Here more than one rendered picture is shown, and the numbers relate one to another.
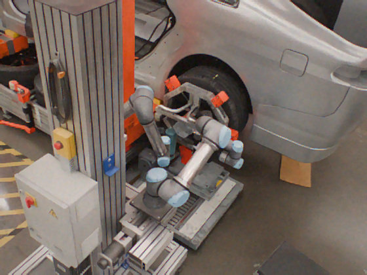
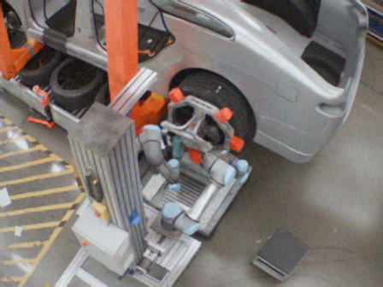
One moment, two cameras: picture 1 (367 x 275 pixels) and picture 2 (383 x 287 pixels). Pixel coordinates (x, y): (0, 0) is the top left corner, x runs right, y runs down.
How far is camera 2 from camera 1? 112 cm
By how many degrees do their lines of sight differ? 16
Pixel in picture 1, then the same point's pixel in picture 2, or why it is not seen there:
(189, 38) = (190, 55)
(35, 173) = (83, 225)
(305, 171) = not seen: hidden behind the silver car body
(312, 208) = (308, 182)
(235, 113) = (239, 125)
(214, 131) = (220, 173)
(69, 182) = (108, 234)
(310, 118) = (303, 134)
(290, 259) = (282, 241)
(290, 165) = not seen: hidden behind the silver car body
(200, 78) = (203, 93)
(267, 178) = (273, 155)
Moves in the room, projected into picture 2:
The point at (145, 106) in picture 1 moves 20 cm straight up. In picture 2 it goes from (154, 151) to (153, 132)
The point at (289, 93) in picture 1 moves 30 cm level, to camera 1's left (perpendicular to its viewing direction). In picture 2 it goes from (285, 113) to (247, 110)
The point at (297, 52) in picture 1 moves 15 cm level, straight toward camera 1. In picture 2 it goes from (289, 84) to (286, 100)
